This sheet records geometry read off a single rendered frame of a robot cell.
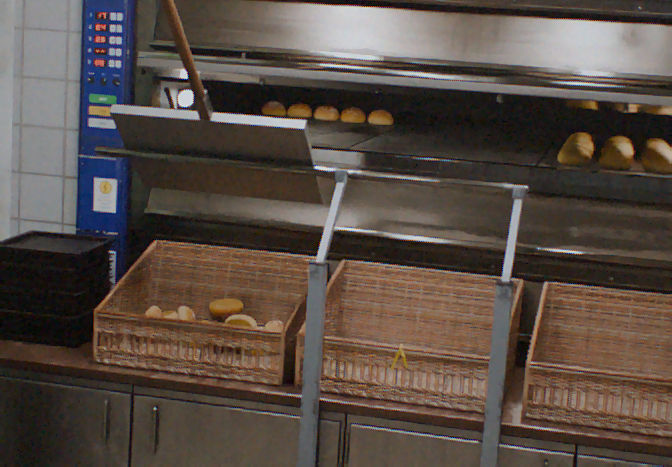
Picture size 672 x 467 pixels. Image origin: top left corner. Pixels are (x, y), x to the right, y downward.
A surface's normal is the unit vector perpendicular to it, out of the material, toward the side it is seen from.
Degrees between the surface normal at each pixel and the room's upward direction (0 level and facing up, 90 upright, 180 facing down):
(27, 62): 90
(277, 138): 138
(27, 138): 90
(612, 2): 90
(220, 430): 90
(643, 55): 69
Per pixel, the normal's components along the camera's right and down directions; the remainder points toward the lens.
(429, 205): -0.19, -0.20
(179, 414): -0.23, 0.15
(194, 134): -0.20, 0.83
